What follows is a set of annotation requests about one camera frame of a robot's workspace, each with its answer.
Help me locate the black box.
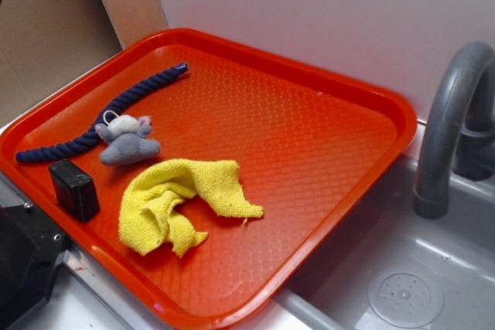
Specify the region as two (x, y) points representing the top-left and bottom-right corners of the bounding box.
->
(48, 159), (100, 222)

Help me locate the orange plastic tray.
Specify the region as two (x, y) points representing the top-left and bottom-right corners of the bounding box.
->
(1, 29), (416, 329)

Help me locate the grey plush mouse toy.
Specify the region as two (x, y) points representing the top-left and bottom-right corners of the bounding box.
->
(95, 110), (162, 166)

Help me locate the yellow cloth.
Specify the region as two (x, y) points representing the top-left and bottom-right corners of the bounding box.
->
(118, 159), (264, 257)

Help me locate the grey toy sink basin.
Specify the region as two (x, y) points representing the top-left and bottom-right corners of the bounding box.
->
(275, 157), (494, 329)

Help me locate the grey toy faucet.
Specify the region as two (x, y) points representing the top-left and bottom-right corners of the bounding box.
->
(413, 41), (494, 219)

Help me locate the dark blue rope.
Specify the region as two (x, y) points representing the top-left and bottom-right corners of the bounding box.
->
(15, 62), (190, 165)

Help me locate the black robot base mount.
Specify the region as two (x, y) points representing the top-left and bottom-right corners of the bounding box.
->
(1, 205), (67, 329)

